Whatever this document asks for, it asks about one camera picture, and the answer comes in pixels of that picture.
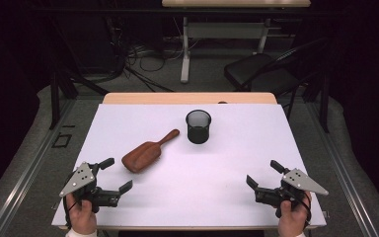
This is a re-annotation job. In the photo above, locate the black horizontal frame bar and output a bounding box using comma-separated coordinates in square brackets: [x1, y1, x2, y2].
[29, 7, 343, 18]

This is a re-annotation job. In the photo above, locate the wooden hairbrush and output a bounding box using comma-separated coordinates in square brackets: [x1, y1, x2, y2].
[120, 128, 182, 175]

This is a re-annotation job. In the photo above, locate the metal floor rail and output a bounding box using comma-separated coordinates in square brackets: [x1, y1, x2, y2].
[305, 102, 379, 237]
[0, 98, 77, 237]

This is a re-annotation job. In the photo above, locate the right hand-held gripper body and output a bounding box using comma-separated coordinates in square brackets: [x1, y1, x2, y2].
[254, 167, 330, 208]

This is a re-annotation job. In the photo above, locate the hand-held gripper black cable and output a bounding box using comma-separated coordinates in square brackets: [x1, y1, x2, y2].
[288, 189, 313, 229]
[61, 192, 81, 230]

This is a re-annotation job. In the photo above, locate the person's right hand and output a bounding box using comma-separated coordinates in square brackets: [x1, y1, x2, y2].
[277, 192, 312, 237]

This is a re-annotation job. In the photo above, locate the black folding chair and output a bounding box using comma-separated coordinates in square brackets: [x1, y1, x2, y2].
[223, 37, 331, 110]

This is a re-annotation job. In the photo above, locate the bundle of floor cables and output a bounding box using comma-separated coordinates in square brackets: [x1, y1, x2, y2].
[105, 16, 186, 94]

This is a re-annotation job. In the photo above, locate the light wooden table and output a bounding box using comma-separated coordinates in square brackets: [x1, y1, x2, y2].
[57, 91, 324, 232]

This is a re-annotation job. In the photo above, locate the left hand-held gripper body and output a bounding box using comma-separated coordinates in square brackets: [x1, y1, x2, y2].
[58, 161, 121, 213]

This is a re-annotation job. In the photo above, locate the person's left hand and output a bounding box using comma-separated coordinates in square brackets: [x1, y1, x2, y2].
[65, 192, 99, 236]

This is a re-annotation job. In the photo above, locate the white-legged desk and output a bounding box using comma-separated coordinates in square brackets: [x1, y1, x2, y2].
[161, 0, 312, 85]

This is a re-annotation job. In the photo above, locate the left hand-held gripper black cable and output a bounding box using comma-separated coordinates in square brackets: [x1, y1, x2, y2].
[61, 192, 81, 230]

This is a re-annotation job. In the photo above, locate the right hand-held gripper black cable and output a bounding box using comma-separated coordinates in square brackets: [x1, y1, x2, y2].
[288, 189, 313, 229]

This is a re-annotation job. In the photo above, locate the black metal stand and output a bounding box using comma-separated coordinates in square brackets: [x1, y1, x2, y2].
[48, 63, 111, 131]

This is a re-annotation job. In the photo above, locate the black mesh cup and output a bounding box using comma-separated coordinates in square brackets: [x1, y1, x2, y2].
[185, 109, 213, 145]

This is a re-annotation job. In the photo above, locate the black metal post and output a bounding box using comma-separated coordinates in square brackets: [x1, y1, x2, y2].
[318, 73, 331, 134]

